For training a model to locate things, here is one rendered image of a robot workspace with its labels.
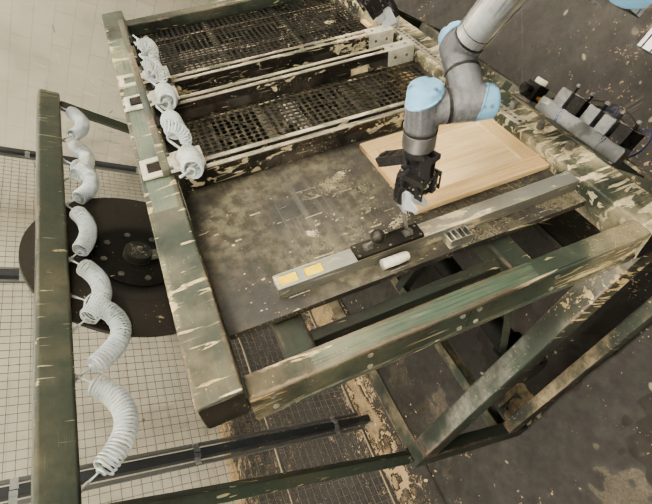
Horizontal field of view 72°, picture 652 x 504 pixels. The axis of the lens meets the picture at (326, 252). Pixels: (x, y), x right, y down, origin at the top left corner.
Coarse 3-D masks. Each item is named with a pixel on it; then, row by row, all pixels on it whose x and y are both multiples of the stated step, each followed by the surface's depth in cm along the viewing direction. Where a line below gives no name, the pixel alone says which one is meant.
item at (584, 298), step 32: (352, 32) 258; (480, 64) 253; (544, 224) 153; (576, 224) 171; (576, 288) 144; (608, 288) 137; (544, 320) 152; (576, 320) 145; (640, 320) 182; (448, 352) 268; (512, 352) 161; (544, 352) 156; (608, 352) 192; (384, 384) 215; (480, 384) 171; (512, 384) 168; (448, 416) 183; (512, 416) 226; (416, 448) 196; (448, 448) 202
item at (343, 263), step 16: (560, 176) 136; (512, 192) 132; (528, 192) 132; (544, 192) 131; (560, 192) 135; (464, 208) 129; (480, 208) 128; (496, 208) 128; (512, 208) 130; (432, 224) 125; (448, 224) 125; (464, 224) 126; (480, 224) 129; (416, 240) 122; (432, 240) 125; (336, 256) 119; (352, 256) 119; (384, 256) 121; (288, 272) 116; (320, 272) 116; (336, 272) 117; (352, 272) 120; (288, 288) 114; (304, 288) 117
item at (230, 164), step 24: (168, 120) 130; (336, 120) 156; (360, 120) 155; (384, 120) 157; (264, 144) 149; (288, 144) 148; (312, 144) 152; (336, 144) 156; (144, 168) 137; (216, 168) 144; (240, 168) 147; (264, 168) 151
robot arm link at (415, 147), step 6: (402, 138) 101; (408, 138) 98; (432, 138) 98; (402, 144) 102; (408, 144) 99; (414, 144) 98; (420, 144) 98; (426, 144) 98; (432, 144) 99; (408, 150) 100; (414, 150) 99; (420, 150) 99; (426, 150) 99; (432, 150) 100
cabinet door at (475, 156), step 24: (360, 144) 155; (384, 144) 154; (456, 144) 153; (480, 144) 152; (504, 144) 151; (384, 168) 146; (456, 168) 144; (480, 168) 144; (504, 168) 143; (528, 168) 142; (456, 192) 136
